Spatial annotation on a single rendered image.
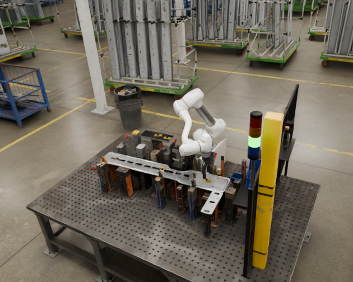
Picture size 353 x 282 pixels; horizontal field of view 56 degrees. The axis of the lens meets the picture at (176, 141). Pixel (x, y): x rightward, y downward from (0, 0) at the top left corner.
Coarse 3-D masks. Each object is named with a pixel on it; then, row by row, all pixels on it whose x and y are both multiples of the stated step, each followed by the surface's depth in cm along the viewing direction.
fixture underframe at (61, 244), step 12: (36, 216) 348; (48, 228) 357; (60, 228) 374; (48, 240) 362; (60, 240) 359; (48, 252) 374; (72, 252) 348; (84, 252) 343; (96, 252) 318; (120, 252) 295; (96, 264) 332; (108, 264) 328; (108, 276) 337; (120, 276) 319; (132, 276) 314; (168, 276) 278
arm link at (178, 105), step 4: (176, 100) 328; (180, 100) 322; (176, 104) 323; (180, 104) 320; (184, 104) 319; (176, 108) 321; (180, 108) 319; (184, 108) 319; (188, 108) 322; (176, 112) 321
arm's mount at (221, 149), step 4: (224, 140) 367; (220, 144) 360; (224, 144) 369; (216, 148) 354; (220, 148) 363; (224, 148) 372; (216, 152) 357; (220, 152) 366; (224, 152) 375; (216, 156) 359; (220, 156) 368; (224, 156) 378; (216, 160) 362; (220, 160) 371; (224, 160) 381; (216, 164) 365; (220, 164) 374; (216, 168) 368; (208, 172) 360
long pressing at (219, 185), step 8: (112, 152) 361; (112, 160) 348; (128, 160) 346; (136, 160) 345; (144, 160) 344; (136, 168) 332; (144, 168) 331; (152, 168) 331; (168, 168) 329; (168, 176) 318; (176, 176) 317; (184, 176) 316; (200, 176) 315; (208, 176) 314; (216, 176) 313; (184, 184) 307; (200, 184) 305; (208, 184) 304; (216, 184) 303; (224, 184) 302
